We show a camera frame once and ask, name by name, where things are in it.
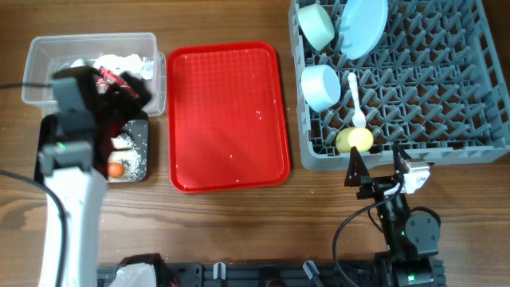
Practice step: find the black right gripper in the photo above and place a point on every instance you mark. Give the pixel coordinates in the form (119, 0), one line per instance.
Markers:
(379, 187)

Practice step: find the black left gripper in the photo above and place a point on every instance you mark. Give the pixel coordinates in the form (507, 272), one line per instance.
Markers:
(122, 108)

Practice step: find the red snack wrapper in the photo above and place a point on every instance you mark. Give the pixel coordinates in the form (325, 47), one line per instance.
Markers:
(108, 78)

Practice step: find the yellow plastic cup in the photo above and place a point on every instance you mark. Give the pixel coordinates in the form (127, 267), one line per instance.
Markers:
(347, 138)

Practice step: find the white tissue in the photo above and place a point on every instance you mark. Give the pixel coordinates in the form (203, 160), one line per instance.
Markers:
(137, 66)

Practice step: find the white plastic spoon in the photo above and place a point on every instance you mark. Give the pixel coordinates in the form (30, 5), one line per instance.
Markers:
(359, 118)

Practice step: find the white rice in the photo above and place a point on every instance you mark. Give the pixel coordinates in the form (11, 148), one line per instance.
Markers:
(130, 157)

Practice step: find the orange carrot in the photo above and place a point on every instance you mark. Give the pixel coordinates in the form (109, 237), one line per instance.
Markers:
(116, 170)

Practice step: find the small light blue bowl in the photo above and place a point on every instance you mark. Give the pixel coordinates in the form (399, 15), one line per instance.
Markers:
(320, 87)

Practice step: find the large light blue plate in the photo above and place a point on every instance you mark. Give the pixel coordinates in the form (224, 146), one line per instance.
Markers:
(362, 25)

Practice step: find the mint green bowl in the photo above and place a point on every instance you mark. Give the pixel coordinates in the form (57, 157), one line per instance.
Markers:
(316, 25)

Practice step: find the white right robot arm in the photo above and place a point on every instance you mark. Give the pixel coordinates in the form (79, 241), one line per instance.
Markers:
(411, 234)

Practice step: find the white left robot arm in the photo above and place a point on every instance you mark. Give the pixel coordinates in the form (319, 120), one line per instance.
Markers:
(72, 160)

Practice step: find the grey dishwasher rack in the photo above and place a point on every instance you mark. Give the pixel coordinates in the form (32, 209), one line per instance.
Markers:
(433, 84)

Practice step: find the black plastic bin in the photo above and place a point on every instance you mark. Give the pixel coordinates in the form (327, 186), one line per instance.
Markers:
(140, 125)

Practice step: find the clear plastic bin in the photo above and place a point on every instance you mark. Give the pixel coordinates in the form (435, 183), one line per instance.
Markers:
(50, 54)

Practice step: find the red plastic tray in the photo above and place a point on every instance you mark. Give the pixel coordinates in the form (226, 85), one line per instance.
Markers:
(226, 119)

